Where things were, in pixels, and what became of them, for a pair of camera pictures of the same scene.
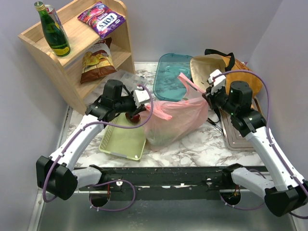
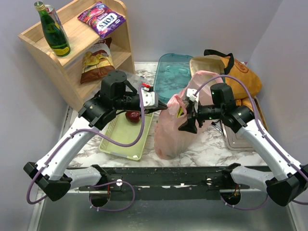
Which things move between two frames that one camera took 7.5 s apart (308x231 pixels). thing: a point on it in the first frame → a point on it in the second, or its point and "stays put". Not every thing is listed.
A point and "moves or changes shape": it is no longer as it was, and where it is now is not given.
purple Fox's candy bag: (104, 20) stays put
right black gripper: (211, 97) → (190, 125)
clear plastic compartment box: (130, 80) stays put
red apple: (135, 118) stays put
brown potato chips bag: (97, 62) stays put
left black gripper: (138, 109) → (161, 106)
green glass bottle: (57, 40) stays put
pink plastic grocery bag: (165, 122) moves or changes shape
